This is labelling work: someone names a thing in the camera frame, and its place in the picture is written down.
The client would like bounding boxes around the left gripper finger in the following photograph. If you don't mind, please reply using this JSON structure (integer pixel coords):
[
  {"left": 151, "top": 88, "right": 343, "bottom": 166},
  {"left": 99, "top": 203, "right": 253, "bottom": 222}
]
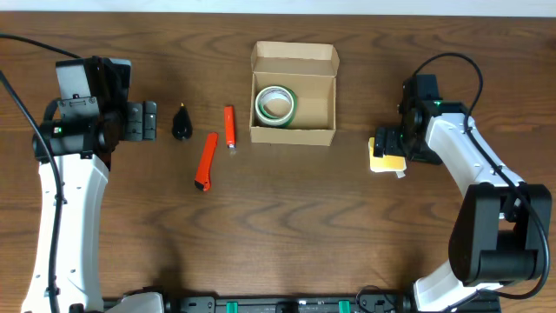
[
  {"left": 123, "top": 103, "right": 143, "bottom": 141},
  {"left": 142, "top": 101, "right": 157, "bottom": 140}
]

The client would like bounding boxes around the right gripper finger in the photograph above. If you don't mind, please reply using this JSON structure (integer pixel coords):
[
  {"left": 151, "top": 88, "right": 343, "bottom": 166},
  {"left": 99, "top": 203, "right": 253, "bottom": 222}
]
[
  {"left": 373, "top": 127, "right": 387, "bottom": 157},
  {"left": 385, "top": 127, "right": 405, "bottom": 157}
]

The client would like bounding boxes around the yellow sticky note pad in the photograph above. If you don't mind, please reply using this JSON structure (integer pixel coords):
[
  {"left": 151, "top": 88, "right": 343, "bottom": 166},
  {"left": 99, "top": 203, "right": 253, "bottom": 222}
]
[{"left": 368, "top": 137, "right": 407, "bottom": 178}]

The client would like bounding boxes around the black cone glue bottle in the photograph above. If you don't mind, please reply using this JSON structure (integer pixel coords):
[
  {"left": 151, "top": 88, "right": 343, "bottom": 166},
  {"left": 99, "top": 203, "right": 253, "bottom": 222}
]
[{"left": 172, "top": 103, "right": 193, "bottom": 140}]

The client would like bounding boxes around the orange lighter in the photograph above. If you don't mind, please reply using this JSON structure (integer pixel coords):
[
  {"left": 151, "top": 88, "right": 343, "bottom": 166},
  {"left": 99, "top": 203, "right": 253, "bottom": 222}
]
[{"left": 224, "top": 105, "right": 236, "bottom": 149}]

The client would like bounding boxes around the green tape roll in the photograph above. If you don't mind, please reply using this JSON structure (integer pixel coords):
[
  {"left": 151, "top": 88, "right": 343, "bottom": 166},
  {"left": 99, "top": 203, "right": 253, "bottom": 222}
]
[{"left": 255, "top": 85, "right": 297, "bottom": 128}]

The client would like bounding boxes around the white tape roll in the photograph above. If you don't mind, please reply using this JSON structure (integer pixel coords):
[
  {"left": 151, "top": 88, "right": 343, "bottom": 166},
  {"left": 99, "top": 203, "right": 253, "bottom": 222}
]
[{"left": 254, "top": 85, "right": 297, "bottom": 128}]

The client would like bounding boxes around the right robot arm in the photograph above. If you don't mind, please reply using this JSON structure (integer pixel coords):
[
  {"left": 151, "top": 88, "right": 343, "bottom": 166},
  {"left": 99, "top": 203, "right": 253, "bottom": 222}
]
[{"left": 369, "top": 74, "right": 552, "bottom": 312}]

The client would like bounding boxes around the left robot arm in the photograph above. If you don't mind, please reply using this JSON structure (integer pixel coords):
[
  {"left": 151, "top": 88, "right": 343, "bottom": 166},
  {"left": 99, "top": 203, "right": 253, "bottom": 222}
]
[{"left": 21, "top": 57, "right": 157, "bottom": 312}]

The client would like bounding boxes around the orange utility knife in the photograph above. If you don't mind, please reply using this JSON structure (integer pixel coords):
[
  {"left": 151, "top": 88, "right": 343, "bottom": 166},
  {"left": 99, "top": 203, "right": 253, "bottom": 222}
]
[{"left": 195, "top": 132, "right": 218, "bottom": 191}]

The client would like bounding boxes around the open cardboard box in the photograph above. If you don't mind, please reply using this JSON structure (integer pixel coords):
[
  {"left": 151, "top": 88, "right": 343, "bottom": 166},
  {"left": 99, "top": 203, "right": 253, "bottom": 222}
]
[{"left": 249, "top": 41, "right": 340, "bottom": 146}]

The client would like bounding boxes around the left black cable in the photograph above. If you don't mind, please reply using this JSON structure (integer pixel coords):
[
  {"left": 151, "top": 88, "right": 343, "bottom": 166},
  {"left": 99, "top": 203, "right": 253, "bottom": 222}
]
[{"left": 0, "top": 33, "right": 83, "bottom": 313}]

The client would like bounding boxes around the black cable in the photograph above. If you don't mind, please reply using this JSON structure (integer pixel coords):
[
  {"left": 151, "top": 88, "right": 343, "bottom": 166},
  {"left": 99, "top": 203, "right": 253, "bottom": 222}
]
[
  {"left": 410, "top": 51, "right": 552, "bottom": 301},
  {"left": 0, "top": 33, "right": 83, "bottom": 313}
]

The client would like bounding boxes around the right black cable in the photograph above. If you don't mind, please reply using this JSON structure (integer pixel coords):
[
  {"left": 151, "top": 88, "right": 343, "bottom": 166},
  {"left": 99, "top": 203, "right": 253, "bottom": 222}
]
[{"left": 410, "top": 51, "right": 552, "bottom": 301}]

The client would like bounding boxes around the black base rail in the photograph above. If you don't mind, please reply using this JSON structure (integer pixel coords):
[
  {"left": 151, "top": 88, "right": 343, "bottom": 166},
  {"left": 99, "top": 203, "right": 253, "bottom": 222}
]
[{"left": 143, "top": 291, "right": 417, "bottom": 313}]

